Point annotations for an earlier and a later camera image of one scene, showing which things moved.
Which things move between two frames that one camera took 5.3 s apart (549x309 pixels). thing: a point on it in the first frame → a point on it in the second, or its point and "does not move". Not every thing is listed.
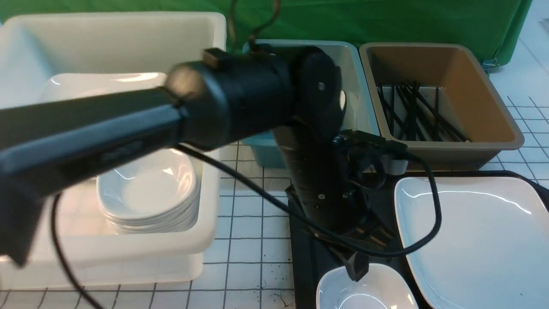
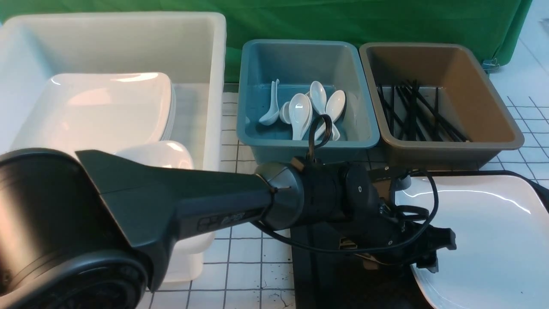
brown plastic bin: x=470 y=98 does not move
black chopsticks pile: x=411 y=117 does not move
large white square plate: x=493 y=251 does not move
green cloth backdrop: x=498 y=24 does not move
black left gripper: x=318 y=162 → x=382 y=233
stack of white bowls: x=161 y=195 → x=164 y=153
